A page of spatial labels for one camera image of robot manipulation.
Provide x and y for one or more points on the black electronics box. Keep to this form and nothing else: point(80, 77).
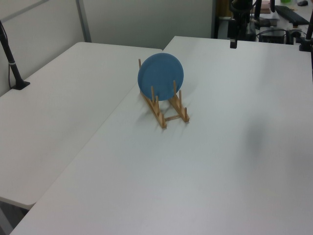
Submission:
point(272, 36)

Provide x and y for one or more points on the blue round plate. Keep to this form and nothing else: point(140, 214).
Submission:
point(159, 73)

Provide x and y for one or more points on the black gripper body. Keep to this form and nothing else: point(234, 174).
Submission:
point(236, 29)

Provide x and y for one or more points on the pink box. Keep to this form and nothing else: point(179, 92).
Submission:
point(265, 6)

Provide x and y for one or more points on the black camera stand pole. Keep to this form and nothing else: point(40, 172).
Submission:
point(11, 61)

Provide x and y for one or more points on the black computer mouse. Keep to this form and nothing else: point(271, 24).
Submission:
point(303, 2)

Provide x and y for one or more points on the green object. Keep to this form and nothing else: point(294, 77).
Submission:
point(285, 1)

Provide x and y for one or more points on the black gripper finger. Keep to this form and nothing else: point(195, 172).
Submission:
point(231, 44)
point(235, 44)

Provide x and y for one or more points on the black monitor stand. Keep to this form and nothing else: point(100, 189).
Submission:
point(257, 11)

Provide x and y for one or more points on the black clamped stand pole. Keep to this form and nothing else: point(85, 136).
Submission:
point(308, 31)

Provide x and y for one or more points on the black computer keyboard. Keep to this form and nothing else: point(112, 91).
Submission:
point(291, 14)

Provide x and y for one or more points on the wooden plate rack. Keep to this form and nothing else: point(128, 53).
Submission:
point(159, 115)

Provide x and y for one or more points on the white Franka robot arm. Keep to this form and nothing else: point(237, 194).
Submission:
point(240, 8)

